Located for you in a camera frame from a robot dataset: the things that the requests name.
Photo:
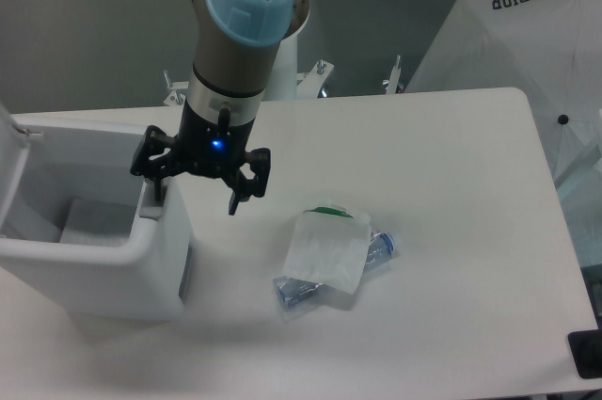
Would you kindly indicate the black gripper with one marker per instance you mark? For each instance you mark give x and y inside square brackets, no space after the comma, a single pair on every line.
[211,148]

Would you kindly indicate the white push-button trash can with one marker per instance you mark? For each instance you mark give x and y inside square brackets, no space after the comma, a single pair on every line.
[81,229]

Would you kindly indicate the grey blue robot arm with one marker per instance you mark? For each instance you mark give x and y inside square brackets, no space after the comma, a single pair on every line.
[237,48]

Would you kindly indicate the white plastic pouch green top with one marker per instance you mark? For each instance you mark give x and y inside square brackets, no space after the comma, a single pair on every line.
[329,246]

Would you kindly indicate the clear plastic water bottle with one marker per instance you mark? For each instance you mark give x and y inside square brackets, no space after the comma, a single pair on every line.
[293,294]

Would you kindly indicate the white umbrella with lettering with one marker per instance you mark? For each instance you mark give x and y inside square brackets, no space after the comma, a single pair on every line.
[549,49]

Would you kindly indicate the black device at edge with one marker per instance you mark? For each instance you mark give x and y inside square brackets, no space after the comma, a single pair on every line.
[585,347]

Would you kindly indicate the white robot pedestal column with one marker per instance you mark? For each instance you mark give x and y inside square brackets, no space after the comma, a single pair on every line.
[282,84]

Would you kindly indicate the white metal base frame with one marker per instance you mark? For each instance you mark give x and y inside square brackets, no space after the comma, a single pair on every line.
[310,85]

